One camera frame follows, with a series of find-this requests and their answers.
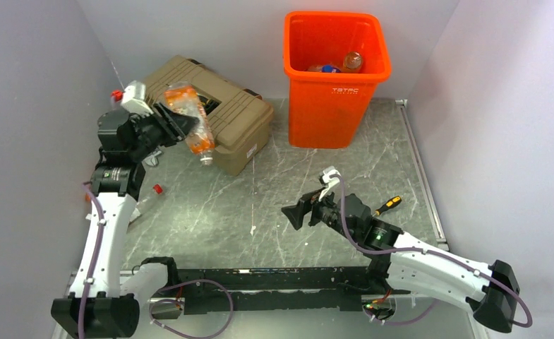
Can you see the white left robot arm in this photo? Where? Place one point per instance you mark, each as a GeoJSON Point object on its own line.
{"type": "Point", "coordinates": [99, 304]}

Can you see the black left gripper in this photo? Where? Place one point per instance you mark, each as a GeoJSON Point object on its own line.
{"type": "Point", "coordinates": [178, 125]}

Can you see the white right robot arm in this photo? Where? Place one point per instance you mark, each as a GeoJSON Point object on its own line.
{"type": "Point", "coordinates": [402, 262]}

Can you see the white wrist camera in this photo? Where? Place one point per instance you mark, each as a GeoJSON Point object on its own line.
{"type": "Point", "coordinates": [132, 98]}
{"type": "Point", "coordinates": [329, 178]}

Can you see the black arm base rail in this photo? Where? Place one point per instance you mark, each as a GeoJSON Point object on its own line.
{"type": "Point", "coordinates": [346, 288]}

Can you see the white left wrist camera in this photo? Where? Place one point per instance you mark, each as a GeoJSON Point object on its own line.
{"type": "Point", "coordinates": [132, 98]}

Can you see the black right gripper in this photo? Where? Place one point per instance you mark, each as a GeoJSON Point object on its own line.
{"type": "Point", "coordinates": [296, 212]}

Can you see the tan plastic toolbox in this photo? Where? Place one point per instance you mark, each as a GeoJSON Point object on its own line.
{"type": "Point", "coordinates": [239, 117]}

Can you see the red label clear bottle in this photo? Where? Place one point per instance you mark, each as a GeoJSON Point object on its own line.
{"type": "Point", "coordinates": [143, 203]}

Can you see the orange plastic bin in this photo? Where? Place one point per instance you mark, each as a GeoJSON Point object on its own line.
{"type": "Point", "coordinates": [325, 109]}

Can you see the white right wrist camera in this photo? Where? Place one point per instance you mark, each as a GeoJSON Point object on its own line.
{"type": "Point", "coordinates": [329, 178]}

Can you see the pepsi bottle large blue label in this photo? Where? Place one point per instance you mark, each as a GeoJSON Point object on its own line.
{"type": "Point", "coordinates": [327, 68]}

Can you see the yellow black screwdriver on table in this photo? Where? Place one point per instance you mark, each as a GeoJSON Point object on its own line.
{"type": "Point", "coordinates": [388, 205]}

